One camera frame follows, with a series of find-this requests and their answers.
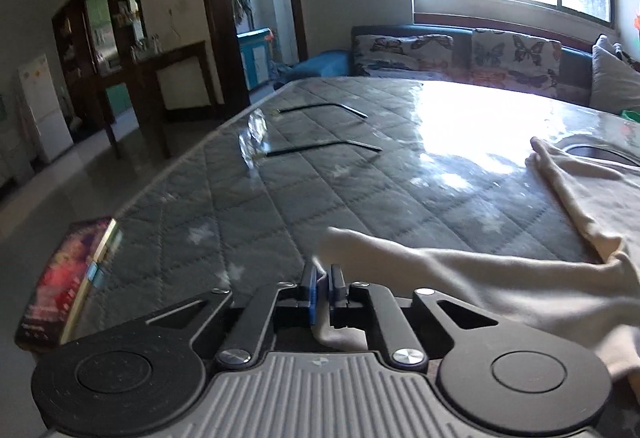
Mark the colourful pinwheel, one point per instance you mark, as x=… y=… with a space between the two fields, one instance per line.
x=636 y=23

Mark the round black induction cooktop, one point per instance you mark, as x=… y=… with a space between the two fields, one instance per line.
x=592 y=151

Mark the grey pillow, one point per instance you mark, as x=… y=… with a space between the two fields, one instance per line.
x=612 y=78

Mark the blue sofa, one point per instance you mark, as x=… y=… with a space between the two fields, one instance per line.
x=325 y=63

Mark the grey quilted star table cover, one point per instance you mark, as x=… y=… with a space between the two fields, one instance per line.
x=350 y=198

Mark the butterfly print cushion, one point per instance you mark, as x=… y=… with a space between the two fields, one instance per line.
x=515 y=58
x=400 y=55

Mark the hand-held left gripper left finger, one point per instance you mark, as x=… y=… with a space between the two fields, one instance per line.
x=311 y=290

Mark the rimless eyeglasses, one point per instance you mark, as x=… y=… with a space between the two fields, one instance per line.
x=300 y=149

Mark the dark wooden shelf cabinet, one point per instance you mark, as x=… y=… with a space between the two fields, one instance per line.
x=75 y=48

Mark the green plastic item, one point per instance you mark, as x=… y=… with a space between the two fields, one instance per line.
x=631 y=115

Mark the teal cabinet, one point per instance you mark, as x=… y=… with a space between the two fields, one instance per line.
x=256 y=58

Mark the dark wooden door frame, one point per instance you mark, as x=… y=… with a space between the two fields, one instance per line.
x=217 y=8

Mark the hanging clothes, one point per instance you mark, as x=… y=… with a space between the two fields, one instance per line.
x=242 y=0

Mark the white refrigerator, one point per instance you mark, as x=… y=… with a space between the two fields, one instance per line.
x=45 y=113

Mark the beige garment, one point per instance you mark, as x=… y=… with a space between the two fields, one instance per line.
x=500 y=283

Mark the dark wooden console table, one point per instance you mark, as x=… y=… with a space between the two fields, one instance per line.
x=175 y=55

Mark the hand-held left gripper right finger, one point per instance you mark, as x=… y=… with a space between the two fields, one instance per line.
x=336 y=290

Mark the dark red box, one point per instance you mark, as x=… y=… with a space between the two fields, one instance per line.
x=65 y=278

